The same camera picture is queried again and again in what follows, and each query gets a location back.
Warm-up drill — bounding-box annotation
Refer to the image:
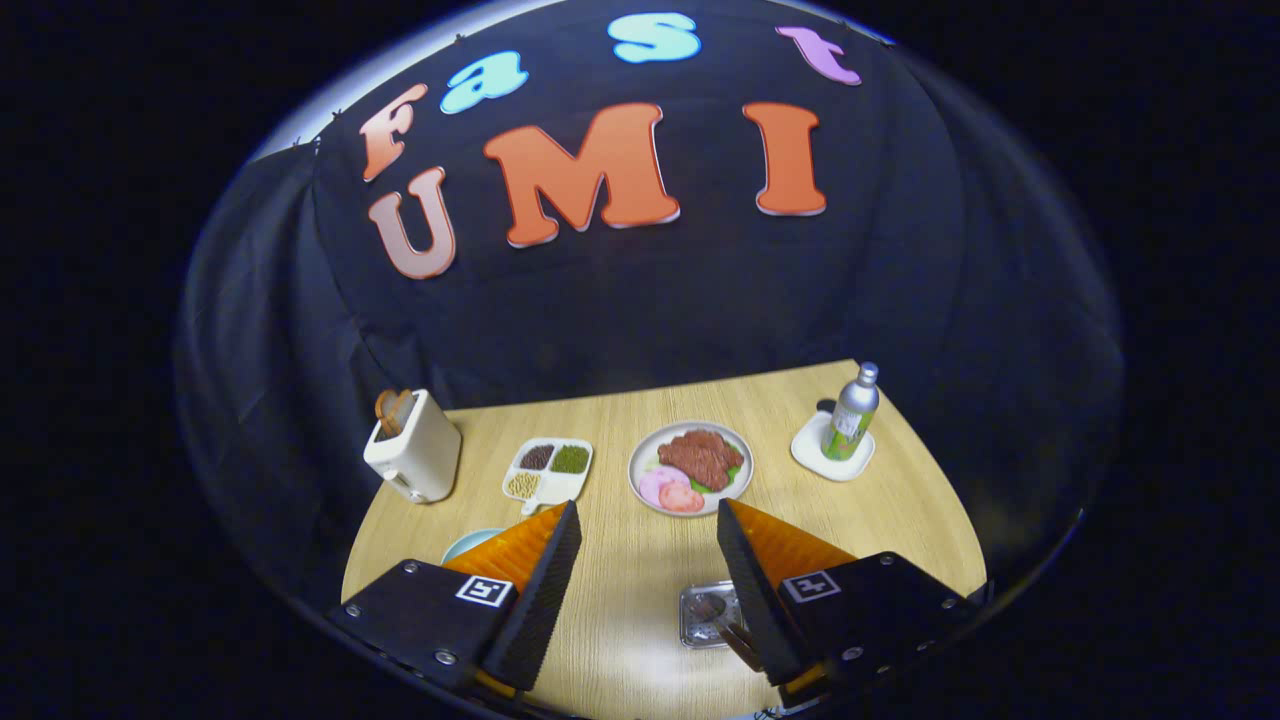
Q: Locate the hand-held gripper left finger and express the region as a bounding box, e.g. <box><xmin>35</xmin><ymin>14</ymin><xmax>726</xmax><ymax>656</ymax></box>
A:
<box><xmin>330</xmin><ymin>500</ymin><xmax>583</xmax><ymax>698</ymax></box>

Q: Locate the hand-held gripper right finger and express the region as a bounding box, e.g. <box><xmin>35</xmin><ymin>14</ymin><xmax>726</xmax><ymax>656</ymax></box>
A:
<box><xmin>716</xmin><ymin>498</ymin><xmax>986</xmax><ymax>706</ymax></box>

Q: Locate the metal spoon with brown handle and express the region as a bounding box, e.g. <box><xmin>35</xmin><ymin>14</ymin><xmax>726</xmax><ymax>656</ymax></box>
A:
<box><xmin>690</xmin><ymin>593</ymin><xmax>766</xmax><ymax>673</ymax></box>

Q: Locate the light green plate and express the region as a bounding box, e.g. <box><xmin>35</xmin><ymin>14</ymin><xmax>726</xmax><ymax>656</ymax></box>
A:
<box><xmin>442</xmin><ymin>528</ymin><xmax>506</xmax><ymax>566</ymax></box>

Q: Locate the white divided tray with beans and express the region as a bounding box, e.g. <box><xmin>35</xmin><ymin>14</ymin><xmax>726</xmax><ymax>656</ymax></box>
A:
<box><xmin>501</xmin><ymin>437</ymin><xmax>594</xmax><ymax>515</ymax></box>

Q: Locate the pink ham slice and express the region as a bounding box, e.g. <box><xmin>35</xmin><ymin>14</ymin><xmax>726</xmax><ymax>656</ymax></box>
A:
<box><xmin>638</xmin><ymin>465</ymin><xmax>691</xmax><ymax>508</ymax></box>

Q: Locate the brown meat steak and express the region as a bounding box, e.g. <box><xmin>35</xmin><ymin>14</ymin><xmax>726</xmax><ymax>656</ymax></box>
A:
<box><xmin>657</xmin><ymin>429</ymin><xmax>744</xmax><ymax>492</ymax></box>

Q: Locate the white coaster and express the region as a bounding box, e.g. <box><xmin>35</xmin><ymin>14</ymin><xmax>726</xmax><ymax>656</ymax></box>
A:
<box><xmin>790</xmin><ymin>400</ymin><xmax>876</xmax><ymax>483</ymax></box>

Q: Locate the white plate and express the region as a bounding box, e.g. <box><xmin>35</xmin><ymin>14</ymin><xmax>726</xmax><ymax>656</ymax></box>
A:
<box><xmin>628</xmin><ymin>420</ymin><xmax>754</xmax><ymax>517</ymax></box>

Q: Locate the white toaster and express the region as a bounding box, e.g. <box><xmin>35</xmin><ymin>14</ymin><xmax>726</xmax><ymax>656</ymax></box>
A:
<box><xmin>363</xmin><ymin>388</ymin><xmax>463</xmax><ymax>504</ymax></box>

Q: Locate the green and silver bottle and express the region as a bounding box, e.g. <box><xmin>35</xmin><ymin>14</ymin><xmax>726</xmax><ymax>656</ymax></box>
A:
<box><xmin>822</xmin><ymin>362</ymin><xmax>881</xmax><ymax>462</ymax></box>

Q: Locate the metal wire basket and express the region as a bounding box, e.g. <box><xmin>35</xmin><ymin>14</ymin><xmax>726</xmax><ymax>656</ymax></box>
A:
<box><xmin>678</xmin><ymin>580</ymin><xmax>746</xmax><ymax>651</ymax></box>

